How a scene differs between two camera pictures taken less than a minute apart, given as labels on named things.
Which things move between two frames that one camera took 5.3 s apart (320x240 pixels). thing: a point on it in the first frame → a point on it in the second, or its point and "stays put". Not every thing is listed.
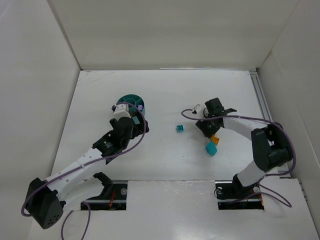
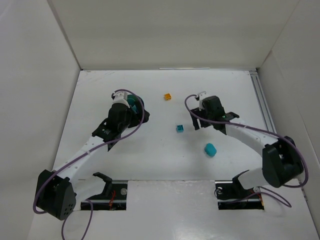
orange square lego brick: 215,139 → 167,97
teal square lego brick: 180,128 stays put
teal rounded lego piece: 211,148 stays put
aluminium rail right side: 281,169 stays put
